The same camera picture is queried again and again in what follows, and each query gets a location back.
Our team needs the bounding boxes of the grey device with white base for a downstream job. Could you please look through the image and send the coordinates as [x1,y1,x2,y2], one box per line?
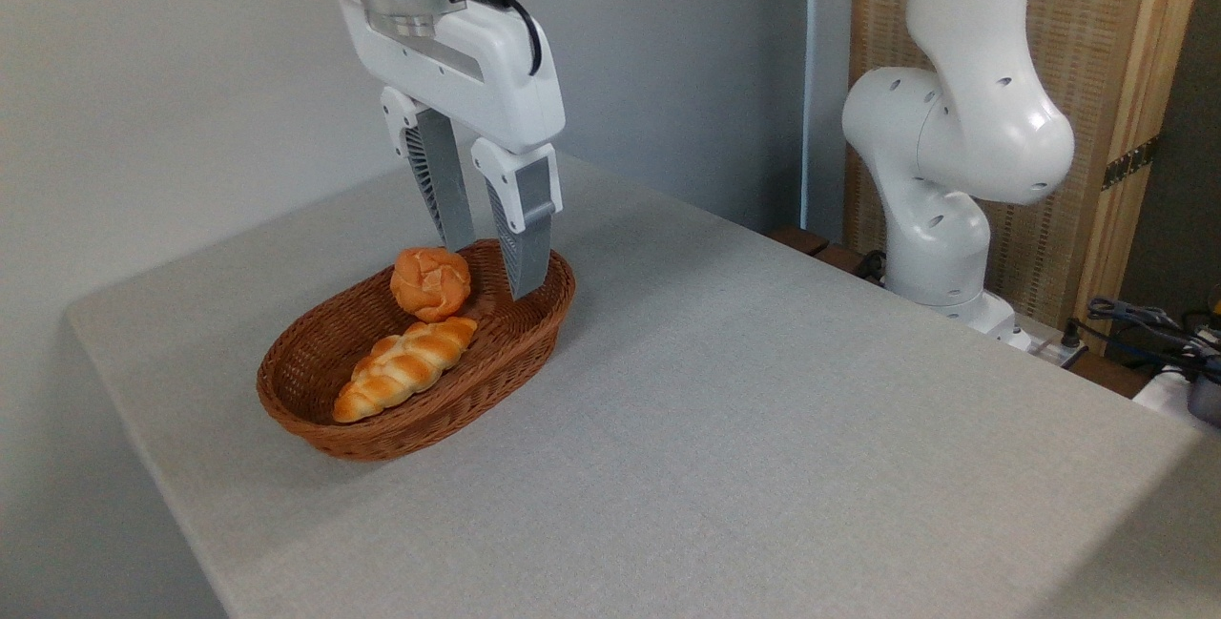
[1132,364,1221,439]

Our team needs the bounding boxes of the braided bread loaf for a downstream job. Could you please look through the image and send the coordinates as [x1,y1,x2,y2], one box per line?
[332,317,480,424]

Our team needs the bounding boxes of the round bread roll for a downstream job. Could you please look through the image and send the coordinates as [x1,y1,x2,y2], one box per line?
[389,246,473,324]

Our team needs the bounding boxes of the wooden rattan folding screen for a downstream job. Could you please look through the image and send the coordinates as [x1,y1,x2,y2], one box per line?
[845,0,1211,355]

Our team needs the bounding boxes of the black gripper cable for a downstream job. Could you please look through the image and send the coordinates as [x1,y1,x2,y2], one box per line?
[454,0,544,77]

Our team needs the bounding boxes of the dark metal screen hinge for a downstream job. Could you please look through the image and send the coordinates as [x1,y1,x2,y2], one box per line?
[1101,135,1161,192]

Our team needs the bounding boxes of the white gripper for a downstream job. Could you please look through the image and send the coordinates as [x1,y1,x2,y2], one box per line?
[321,0,567,302]

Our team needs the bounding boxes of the brown wicker basket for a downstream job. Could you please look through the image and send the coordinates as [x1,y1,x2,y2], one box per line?
[256,238,577,463]

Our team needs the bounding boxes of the bundle of dark cables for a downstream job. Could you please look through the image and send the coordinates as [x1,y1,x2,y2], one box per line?
[1061,296,1221,383]

